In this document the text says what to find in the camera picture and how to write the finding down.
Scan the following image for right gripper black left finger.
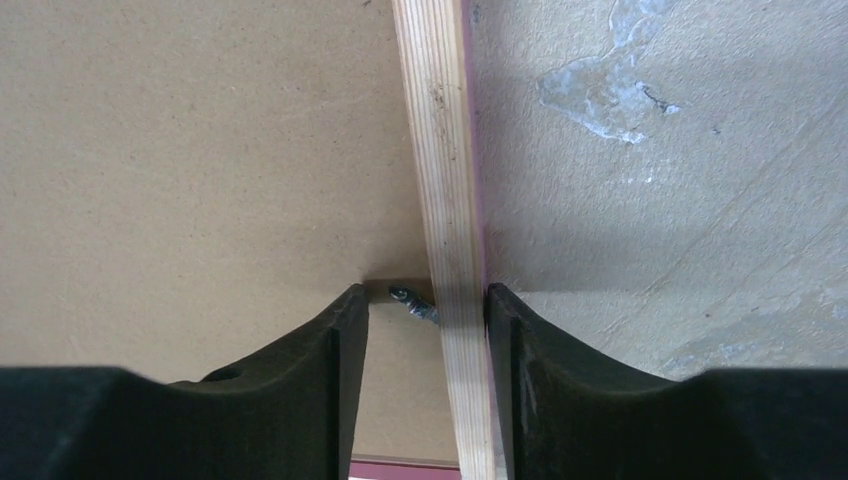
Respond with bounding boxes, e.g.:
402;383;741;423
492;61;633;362
1;284;369;479

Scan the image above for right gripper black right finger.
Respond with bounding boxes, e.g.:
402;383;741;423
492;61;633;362
485;283;847;479

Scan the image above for brown cardboard backing board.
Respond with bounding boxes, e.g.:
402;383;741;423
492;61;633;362
1;1;458;466

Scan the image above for pink wooden photo frame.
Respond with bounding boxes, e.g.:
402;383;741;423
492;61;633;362
392;1;498;479

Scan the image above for metal turn clip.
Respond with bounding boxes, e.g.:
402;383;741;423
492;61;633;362
388;285;440;325

